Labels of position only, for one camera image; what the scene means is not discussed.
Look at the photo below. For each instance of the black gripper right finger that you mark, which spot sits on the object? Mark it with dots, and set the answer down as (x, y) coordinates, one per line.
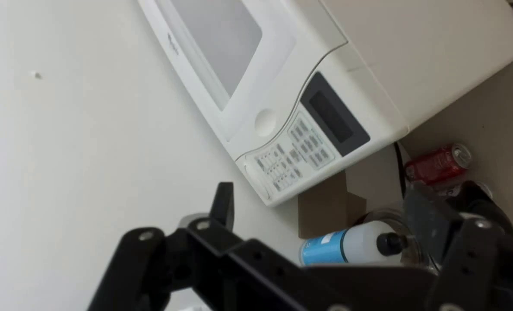
(481, 265)

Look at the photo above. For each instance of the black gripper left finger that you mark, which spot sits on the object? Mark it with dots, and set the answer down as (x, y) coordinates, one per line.
(141, 265)

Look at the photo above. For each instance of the black glass kettle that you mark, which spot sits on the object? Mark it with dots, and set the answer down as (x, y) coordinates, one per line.
(430, 205)

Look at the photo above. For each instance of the red soda can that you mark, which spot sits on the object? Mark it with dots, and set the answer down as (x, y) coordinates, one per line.
(440, 165)

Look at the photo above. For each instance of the white microwave oven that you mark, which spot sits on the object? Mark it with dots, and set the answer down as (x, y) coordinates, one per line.
(383, 58)

